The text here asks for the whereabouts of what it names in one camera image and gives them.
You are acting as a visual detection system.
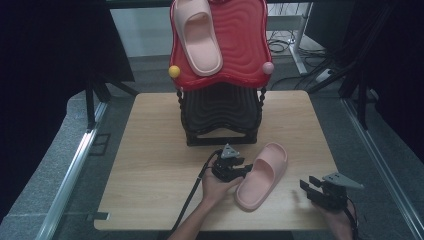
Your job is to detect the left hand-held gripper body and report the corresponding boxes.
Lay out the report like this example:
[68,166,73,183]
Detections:
[211,143,248,183]

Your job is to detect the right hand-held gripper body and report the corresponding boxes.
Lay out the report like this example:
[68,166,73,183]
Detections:
[311,172,365,212]

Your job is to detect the pink rubber slipper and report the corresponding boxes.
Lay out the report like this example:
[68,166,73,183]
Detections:
[173,0,224,78]
[234,142,289,212]

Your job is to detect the black rack with red shelf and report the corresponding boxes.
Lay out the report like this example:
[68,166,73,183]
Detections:
[168,0,276,148]

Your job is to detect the person's left hand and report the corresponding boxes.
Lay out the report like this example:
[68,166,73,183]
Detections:
[200,164,244,204]

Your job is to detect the person's right hand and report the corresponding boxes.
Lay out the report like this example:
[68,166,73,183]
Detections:
[316,199,357,240]

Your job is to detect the white power strip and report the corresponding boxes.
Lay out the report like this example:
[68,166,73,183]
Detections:
[314,68,335,84]

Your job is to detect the black metal stand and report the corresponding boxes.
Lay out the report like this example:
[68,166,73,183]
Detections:
[306,2,396,132]

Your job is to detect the black tripod stand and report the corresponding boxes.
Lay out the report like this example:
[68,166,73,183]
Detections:
[84,74,140,132]

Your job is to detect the dark curtain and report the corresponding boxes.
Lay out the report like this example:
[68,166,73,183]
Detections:
[0,0,136,216]

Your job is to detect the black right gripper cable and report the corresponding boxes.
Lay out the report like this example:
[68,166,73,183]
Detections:
[342,196,360,240]

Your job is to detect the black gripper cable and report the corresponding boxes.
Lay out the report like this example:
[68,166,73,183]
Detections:
[342,196,360,240]
[161,149,224,240]

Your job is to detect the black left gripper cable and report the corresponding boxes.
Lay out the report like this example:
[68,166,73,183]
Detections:
[161,149,224,240]

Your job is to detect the aluminium rail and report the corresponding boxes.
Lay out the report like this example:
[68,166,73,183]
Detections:
[342,97,424,240]
[34,100,110,240]

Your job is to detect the black floor cables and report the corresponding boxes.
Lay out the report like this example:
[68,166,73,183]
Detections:
[267,29,331,91]

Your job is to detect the white metal desk frame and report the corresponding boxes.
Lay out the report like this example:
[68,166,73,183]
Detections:
[266,2,315,76]

